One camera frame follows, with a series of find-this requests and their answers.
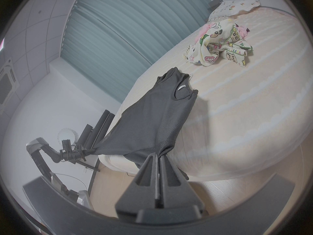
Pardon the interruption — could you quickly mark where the bed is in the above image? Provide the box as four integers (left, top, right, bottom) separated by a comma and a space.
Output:
98, 0, 311, 183

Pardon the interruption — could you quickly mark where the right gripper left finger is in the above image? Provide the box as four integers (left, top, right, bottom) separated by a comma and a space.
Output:
115, 153, 159, 216

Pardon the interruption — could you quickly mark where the white ceiling air conditioner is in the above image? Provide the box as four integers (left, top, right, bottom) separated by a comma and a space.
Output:
0, 58, 20, 113

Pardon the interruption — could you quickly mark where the black T-shirt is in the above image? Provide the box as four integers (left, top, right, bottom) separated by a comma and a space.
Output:
92, 67, 198, 169

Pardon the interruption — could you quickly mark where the blue-green curtain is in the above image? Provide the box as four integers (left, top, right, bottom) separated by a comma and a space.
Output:
76, 0, 213, 64
60, 5, 152, 105

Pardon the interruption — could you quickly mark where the white printed pillow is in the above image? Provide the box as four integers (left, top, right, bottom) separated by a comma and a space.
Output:
208, 0, 261, 21

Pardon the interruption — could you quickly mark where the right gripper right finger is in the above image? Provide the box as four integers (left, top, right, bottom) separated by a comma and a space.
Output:
158, 154, 205, 216

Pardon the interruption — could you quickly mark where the pile of clothes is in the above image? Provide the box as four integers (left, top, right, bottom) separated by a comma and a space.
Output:
182, 19, 253, 68

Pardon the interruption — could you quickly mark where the black chest of drawers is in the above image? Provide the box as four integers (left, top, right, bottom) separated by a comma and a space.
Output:
78, 110, 115, 151

